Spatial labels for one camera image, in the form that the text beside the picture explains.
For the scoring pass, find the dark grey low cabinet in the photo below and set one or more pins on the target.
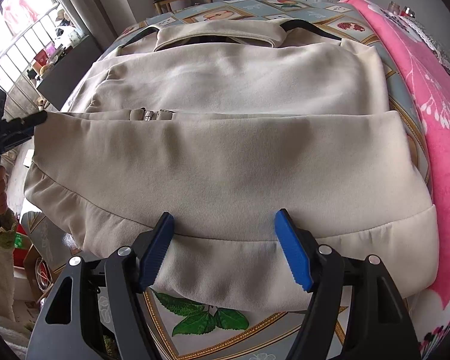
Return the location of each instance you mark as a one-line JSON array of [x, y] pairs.
[[60, 81]]

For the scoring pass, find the cream zip-up jacket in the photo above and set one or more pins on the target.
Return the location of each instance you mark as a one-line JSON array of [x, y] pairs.
[[232, 157]]

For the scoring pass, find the pink floral blanket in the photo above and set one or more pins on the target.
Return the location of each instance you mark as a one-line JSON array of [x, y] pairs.
[[428, 82]]

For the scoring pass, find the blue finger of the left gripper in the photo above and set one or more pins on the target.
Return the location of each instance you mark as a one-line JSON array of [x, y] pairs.
[[23, 124]]

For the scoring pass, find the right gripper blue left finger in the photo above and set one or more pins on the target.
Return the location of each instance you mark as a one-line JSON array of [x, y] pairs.
[[128, 272]]

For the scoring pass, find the grey curtain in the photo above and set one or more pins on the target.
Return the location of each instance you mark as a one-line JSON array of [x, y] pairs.
[[103, 19]]

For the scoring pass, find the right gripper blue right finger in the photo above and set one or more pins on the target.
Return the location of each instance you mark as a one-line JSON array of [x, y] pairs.
[[319, 270]]

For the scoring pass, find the patterned blue bed sheet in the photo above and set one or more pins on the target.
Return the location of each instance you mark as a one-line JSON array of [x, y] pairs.
[[247, 329]]

